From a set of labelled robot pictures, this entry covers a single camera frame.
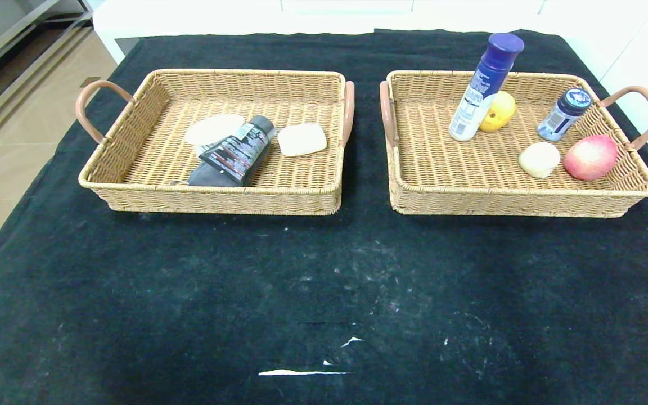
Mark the wicker basket holding soap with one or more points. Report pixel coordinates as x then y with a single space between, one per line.
149 163

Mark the small white paper scrap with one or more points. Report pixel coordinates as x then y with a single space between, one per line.
351 341

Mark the black table cloth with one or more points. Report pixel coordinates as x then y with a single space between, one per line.
358 50

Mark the pale cream bun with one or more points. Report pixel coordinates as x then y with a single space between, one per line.
539 160

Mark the white paper strip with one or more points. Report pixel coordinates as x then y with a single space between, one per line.
290 372

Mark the blue cap spray can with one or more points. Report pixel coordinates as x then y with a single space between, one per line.
473 112

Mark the black squeeze tube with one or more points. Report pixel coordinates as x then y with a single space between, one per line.
237 154

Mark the yellow pear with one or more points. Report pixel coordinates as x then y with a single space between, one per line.
501 111

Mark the red apple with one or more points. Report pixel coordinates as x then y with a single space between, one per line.
590 157

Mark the white soap bar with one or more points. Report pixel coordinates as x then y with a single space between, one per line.
301 140

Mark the wicker basket holding apple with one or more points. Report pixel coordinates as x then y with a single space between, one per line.
459 163

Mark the grey cloth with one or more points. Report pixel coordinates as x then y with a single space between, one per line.
208 177

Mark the small dark cap bottle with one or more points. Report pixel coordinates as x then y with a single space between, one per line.
560 116

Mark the white tape roll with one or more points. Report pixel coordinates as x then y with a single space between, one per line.
211 129

